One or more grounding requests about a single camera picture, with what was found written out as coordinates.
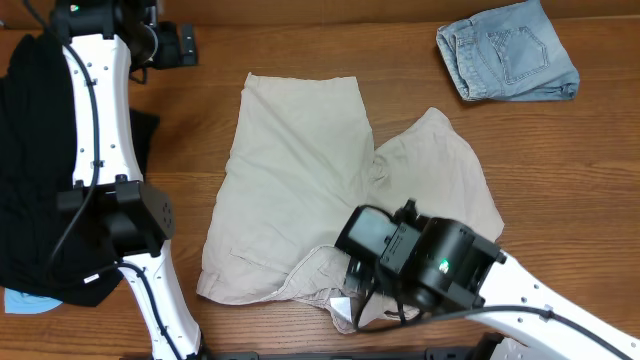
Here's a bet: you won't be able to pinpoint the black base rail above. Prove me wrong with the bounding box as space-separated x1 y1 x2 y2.
199 333 505 360

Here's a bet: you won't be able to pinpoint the folded light blue jeans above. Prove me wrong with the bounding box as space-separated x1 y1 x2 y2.
436 0 580 102

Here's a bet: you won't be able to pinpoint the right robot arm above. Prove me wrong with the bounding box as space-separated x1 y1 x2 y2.
336 208 639 359

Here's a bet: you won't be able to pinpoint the black garment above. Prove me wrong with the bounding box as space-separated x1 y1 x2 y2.
0 32 161 308

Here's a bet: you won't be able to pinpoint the light blue garment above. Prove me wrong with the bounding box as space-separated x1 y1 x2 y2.
4 288 62 315

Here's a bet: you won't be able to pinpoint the beige khaki shorts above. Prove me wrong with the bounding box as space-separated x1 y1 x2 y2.
197 75 504 309

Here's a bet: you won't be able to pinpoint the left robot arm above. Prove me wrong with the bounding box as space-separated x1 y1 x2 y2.
51 0 211 359

